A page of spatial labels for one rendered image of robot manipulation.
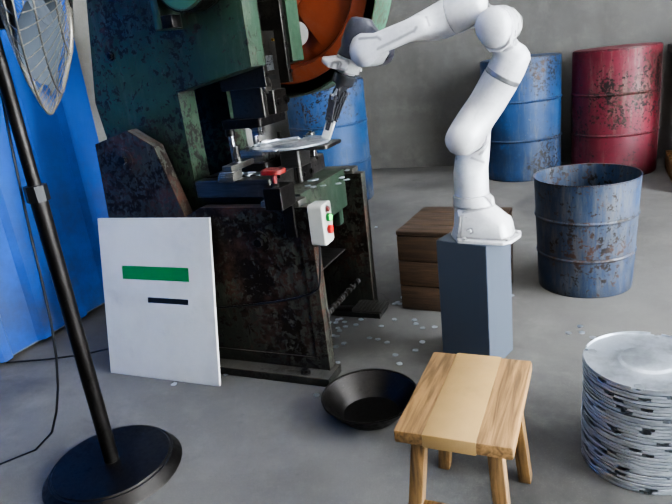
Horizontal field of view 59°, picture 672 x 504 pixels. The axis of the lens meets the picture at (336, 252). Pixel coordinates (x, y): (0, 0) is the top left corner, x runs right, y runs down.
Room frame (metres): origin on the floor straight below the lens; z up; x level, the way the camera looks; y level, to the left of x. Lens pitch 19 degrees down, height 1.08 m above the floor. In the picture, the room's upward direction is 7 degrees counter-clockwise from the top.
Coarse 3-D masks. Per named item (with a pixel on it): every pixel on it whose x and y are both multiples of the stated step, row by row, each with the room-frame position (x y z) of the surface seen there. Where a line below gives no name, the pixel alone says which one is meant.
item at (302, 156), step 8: (328, 144) 2.04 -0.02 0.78; (336, 144) 2.09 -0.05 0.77; (280, 152) 2.11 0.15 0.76; (288, 152) 2.10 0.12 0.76; (296, 152) 2.09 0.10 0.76; (304, 152) 2.13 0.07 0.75; (280, 160) 2.12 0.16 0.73; (288, 160) 2.10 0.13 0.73; (296, 160) 2.09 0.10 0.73; (304, 160) 2.12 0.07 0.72; (296, 168) 2.09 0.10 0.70; (304, 168) 2.11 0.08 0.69; (296, 176) 2.09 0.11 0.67; (304, 176) 2.10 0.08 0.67; (312, 176) 2.16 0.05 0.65
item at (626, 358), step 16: (608, 336) 1.40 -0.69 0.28; (624, 336) 1.39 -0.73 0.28; (640, 336) 1.38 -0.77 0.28; (608, 352) 1.32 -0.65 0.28; (624, 352) 1.30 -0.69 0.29; (640, 352) 1.29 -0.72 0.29; (656, 352) 1.28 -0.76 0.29; (592, 368) 1.26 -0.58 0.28; (608, 368) 1.25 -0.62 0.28; (624, 368) 1.24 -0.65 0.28; (640, 368) 1.22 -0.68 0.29; (656, 368) 1.21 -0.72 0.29; (624, 384) 1.17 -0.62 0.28; (656, 384) 1.16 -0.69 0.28
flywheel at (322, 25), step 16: (304, 0) 2.50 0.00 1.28; (320, 0) 2.47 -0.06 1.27; (336, 0) 2.45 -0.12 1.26; (352, 0) 2.38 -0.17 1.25; (368, 0) 2.37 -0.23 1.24; (304, 16) 2.51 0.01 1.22; (320, 16) 2.48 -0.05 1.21; (336, 16) 2.45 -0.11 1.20; (352, 16) 2.38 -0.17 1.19; (368, 16) 2.41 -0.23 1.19; (320, 32) 2.48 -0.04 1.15; (336, 32) 2.45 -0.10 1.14; (304, 48) 2.51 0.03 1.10; (320, 48) 2.48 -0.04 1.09; (336, 48) 2.42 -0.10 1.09; (304, 64) 2.49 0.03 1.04; (320, 64) 2.45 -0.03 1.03; (304, 80) 2.48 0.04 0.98
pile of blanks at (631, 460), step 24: (600, 384) 1.22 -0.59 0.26; (600, 408) 1.21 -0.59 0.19; (624, 408) 1.17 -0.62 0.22; (648, 408) 1.13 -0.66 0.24; (600, 432) 1.21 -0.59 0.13; (624, 432) 1.16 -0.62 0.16; (648, 432) 1.14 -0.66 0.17; (600, 456) 1.21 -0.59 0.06; (624, 456) 1.16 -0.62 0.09; (648, 456) 1.14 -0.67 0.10; (624, 480) 1.16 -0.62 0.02; (648, 480) 1.13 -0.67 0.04
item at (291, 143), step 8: (296, 136) 2.29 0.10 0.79; (312, 136) 2.27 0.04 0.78; (320, 136) 2.24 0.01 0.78; (256, 144) 2.22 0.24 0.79; (264, 144) 2.22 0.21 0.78; (272, 144) 2.19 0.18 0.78; (280, 144) 2.12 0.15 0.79; (288, 144) 2.10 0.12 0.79; (296, 144) 2.09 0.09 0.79; (304, 144) 2.09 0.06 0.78; (312, 144) 2.03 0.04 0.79; (320, 144) 2.06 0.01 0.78
